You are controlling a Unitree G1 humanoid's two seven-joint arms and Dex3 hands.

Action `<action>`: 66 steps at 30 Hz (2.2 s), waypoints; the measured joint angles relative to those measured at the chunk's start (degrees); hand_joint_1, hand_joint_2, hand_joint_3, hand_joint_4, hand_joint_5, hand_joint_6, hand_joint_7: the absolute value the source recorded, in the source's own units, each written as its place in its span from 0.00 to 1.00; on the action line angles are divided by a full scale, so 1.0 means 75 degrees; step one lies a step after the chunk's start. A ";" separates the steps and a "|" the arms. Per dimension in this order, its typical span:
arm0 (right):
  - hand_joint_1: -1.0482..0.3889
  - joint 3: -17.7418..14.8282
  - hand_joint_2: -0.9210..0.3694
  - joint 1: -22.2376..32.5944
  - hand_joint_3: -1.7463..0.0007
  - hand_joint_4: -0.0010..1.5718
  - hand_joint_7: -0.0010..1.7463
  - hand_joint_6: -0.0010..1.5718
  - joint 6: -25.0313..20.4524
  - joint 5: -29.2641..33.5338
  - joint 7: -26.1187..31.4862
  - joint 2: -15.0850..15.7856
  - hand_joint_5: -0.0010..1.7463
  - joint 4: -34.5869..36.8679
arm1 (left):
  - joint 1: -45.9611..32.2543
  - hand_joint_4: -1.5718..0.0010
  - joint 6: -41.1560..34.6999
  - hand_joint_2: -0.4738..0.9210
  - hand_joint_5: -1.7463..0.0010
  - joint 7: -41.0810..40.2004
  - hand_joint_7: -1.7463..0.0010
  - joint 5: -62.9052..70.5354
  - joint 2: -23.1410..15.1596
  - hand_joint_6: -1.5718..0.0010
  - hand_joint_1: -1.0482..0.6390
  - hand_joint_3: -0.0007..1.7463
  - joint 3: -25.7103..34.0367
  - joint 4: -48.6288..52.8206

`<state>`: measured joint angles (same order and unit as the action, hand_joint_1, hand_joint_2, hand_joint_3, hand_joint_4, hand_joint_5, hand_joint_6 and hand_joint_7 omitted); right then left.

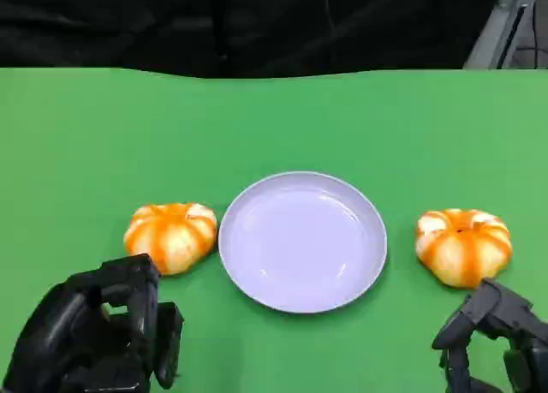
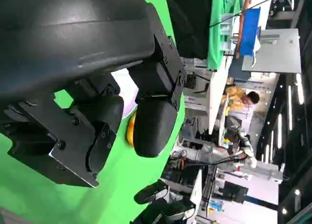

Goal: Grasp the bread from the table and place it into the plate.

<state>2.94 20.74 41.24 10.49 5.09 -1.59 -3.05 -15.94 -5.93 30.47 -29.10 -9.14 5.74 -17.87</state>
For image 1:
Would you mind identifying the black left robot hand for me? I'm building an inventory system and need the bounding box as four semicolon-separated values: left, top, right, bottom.
0;253;185;393

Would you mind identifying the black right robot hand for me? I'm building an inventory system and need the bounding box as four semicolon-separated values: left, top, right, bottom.
431;277;548;393

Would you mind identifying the orange white toy bread roll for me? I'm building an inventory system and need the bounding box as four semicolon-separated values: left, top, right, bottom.
122;202;218;277
414;208;514;289

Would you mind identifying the lilac plate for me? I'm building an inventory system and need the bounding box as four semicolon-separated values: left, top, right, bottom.
217;171;389;315

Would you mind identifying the green table cloth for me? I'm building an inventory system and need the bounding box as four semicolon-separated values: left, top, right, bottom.
0;66;548;393

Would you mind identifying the black backdrop curtain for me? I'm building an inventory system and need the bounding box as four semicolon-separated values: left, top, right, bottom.
0;0;503;79

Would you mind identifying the aluminium frame profile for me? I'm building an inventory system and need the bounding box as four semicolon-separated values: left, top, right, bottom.
462;0;548;70

